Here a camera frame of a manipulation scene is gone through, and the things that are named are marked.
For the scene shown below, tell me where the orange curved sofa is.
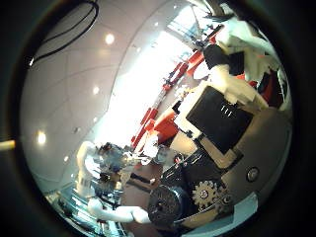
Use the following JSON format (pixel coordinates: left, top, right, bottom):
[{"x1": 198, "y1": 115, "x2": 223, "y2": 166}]
[{"x1": 129, "y1": 48, "x2": 215, "y2": 154}]

